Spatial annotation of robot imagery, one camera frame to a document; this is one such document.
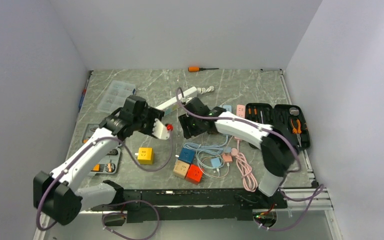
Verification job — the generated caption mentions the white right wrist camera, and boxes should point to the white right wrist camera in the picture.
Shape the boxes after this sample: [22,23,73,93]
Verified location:
[181,96,195,105]

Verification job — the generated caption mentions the blue red pen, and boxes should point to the blue red pen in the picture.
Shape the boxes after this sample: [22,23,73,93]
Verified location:
[78,79,89,111]

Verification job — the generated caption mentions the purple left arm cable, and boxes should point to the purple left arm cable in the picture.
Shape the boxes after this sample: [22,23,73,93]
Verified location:
[35,127,175,240]

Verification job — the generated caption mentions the black open tool case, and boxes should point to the black open tool case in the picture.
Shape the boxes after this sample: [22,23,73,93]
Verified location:
[245,103,311,150]

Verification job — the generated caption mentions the long nose orange pliers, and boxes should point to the long nose orange pliers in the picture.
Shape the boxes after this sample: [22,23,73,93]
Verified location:
[290,118,302,147]

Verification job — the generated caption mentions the light blue charger plug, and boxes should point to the light blue charger plug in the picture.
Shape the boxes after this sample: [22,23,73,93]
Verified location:
[210,157,223,169]

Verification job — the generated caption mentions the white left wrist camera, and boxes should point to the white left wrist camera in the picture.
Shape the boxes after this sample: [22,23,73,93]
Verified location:
[151,118,173,140]

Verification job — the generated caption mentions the blue cube charger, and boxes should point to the blue cube charger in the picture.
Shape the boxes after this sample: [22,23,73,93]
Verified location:
[176,147,196,165]

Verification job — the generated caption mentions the pink round plug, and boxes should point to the pink round plug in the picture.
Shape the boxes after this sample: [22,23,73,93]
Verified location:
[230,148,239,157]

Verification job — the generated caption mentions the white power strip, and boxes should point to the white power strip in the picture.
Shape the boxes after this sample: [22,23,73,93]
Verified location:
[155,86,198,117]

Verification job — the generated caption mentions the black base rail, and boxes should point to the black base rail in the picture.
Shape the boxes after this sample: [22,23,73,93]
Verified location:
[93,188,288,223]

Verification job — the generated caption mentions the grey open tool case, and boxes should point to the grey open tool case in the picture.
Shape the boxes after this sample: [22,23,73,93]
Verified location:
[82,123,122,177]

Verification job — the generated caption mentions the peach cube charger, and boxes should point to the peach cube charger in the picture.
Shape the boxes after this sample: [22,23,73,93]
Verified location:
[172,160,190,179]

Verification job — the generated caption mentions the light blue coiled cable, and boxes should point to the light blue coiled cable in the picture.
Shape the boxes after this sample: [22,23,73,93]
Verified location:
[182,134,229,170]

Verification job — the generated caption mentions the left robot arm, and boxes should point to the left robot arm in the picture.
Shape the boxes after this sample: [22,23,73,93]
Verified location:
[33,95,173,231]

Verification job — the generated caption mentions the yellow cube adapter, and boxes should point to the yellow cube adapter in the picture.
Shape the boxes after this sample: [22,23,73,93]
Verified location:
[135,147,154,165]

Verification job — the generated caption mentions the pink power strip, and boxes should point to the pink power strip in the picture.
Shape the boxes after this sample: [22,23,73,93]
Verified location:
[234,104,246,143]

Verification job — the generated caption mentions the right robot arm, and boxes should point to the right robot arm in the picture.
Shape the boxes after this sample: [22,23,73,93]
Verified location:
[178,97,300,208]

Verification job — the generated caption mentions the red cube adapter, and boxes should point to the red cube adapter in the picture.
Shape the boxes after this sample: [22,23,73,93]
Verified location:
[185,164,203,185]

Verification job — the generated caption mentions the white round plug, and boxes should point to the white round plug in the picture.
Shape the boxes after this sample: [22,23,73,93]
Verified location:
[197,85,215,95]

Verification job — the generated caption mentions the orange screwdriver at back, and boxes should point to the orange screwdriver at back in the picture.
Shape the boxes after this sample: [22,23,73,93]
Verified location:
[187,66,219,73]

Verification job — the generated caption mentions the small pink plug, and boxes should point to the small pink plug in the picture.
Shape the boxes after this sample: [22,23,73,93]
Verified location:
[221,153,233,164]

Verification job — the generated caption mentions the clear plastic screw organizer box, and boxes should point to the clear plastic screw organizer box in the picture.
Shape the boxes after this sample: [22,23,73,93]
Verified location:
[97,80,137,114]

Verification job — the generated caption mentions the light blue power strip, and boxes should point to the light blue power strip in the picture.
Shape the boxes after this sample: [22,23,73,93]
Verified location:
[222,104,233,137]

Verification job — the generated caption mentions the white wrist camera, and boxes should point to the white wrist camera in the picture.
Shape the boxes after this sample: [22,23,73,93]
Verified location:
[181,96,195,105]
[151,118,173,140]

